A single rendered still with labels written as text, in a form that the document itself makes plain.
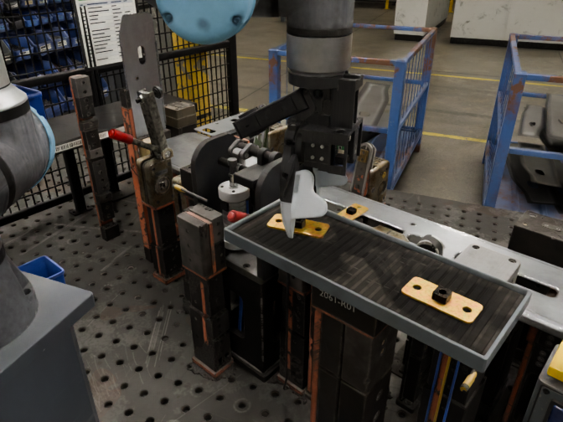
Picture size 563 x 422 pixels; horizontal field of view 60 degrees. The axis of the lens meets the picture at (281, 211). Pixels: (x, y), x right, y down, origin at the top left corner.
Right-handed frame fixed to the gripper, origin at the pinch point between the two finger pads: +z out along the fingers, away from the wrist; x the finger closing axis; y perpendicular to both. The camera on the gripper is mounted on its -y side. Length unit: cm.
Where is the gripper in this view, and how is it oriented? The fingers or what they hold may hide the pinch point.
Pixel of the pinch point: (298, 213)
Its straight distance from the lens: 68.5
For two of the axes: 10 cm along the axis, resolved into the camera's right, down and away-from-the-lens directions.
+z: 0.0, 8.7, 4.9
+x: 3.9, -4.5, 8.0
